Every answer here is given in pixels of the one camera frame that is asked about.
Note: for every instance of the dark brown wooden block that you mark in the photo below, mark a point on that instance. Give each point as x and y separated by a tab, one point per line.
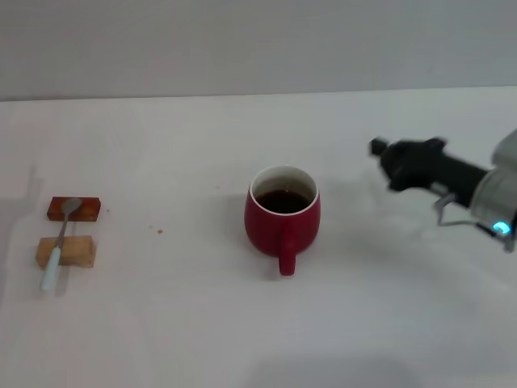
89	210

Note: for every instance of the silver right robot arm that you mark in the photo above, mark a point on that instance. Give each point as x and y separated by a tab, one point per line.
498	190

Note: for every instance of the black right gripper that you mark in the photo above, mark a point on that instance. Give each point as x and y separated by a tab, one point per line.
444	169

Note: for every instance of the light wooden spoon rest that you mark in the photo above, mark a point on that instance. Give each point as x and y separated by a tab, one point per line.
78	250

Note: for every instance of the red ceramic cup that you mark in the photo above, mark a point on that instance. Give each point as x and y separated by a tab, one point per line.
266	234

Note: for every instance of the dark coffee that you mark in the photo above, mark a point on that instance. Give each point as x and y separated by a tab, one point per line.
282	202

